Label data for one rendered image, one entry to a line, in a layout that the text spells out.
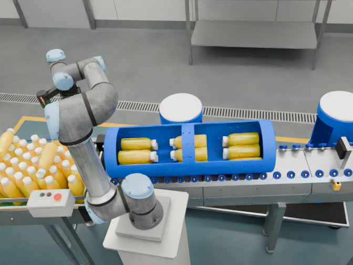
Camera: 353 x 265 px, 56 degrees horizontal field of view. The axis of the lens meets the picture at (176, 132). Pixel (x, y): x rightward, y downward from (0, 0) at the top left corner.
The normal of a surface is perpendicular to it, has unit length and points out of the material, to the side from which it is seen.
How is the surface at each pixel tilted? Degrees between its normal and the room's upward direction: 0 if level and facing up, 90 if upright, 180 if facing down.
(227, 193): 70
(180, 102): 0
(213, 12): 90
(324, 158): 0
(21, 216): 90
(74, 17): 90
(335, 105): 0
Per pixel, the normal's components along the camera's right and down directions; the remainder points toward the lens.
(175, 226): -0.08, -0.70
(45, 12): -0.19, 0.71
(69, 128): 0.35, 0.50
